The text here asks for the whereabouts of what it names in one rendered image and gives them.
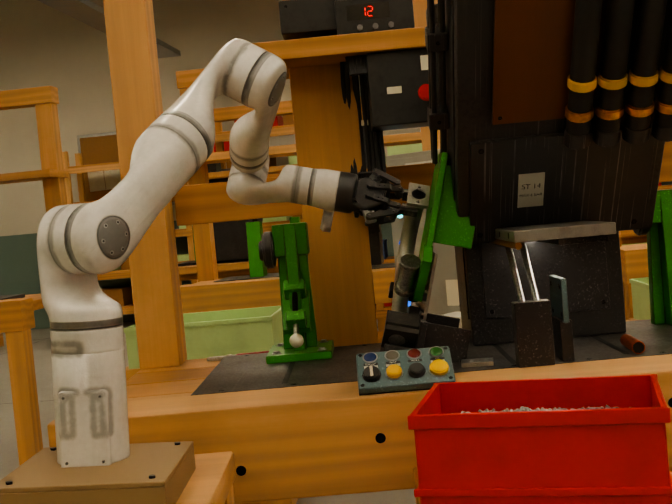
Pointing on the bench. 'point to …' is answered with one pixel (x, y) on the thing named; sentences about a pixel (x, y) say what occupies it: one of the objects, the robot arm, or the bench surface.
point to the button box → (402, 372)
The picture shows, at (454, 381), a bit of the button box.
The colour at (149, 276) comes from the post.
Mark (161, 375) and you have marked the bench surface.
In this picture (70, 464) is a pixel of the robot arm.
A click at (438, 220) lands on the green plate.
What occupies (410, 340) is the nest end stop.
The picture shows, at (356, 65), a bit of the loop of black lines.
